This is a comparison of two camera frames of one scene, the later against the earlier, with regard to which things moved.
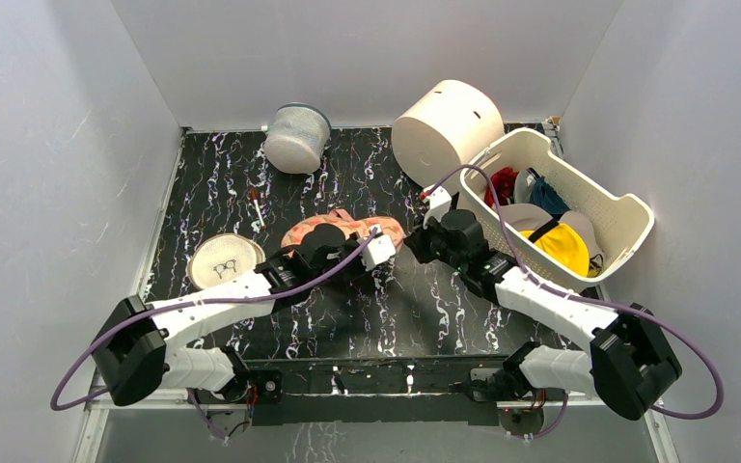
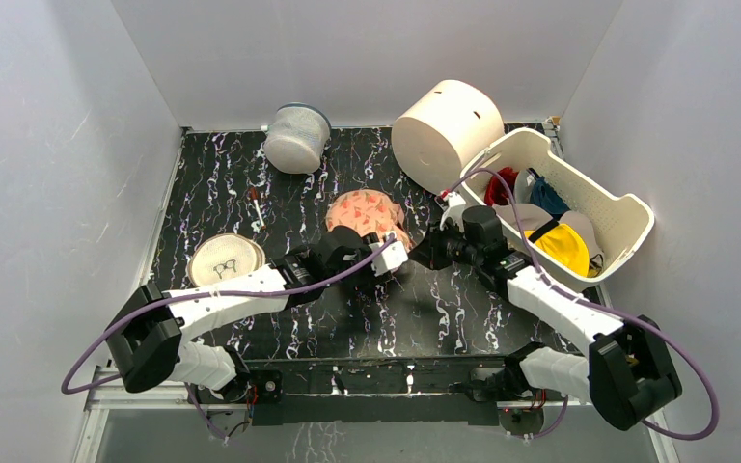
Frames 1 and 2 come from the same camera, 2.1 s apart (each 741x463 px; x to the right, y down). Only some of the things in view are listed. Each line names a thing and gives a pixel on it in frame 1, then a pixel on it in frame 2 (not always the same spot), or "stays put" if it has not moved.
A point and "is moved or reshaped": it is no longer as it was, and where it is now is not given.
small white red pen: [254, 196] stays put
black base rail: [376, 391] stays put
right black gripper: [423, 242] stays put
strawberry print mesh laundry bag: [351, 226] is moved or reshaped
